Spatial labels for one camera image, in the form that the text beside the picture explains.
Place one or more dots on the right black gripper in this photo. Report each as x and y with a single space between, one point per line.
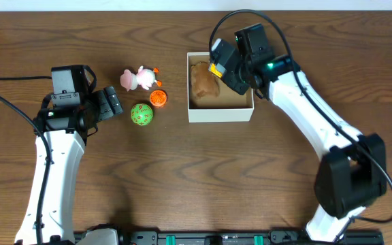
232 78

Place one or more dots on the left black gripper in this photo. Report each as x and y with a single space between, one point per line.
110 102

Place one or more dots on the green numbered ball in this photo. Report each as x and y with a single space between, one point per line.
142 114

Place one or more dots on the white pink toy figure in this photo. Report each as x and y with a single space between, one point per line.
144 78

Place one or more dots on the brown plush toy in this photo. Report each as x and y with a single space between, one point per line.
203 82

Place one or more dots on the orange round toy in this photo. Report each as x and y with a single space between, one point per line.
158 98

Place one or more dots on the yellow grey toy truck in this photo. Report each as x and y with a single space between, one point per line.
212 68

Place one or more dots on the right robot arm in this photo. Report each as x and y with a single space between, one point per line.
352 172

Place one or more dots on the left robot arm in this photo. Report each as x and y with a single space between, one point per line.
49 219

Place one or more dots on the white cardboard box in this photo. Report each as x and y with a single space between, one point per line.
227 107

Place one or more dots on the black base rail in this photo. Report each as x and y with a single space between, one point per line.
277 236

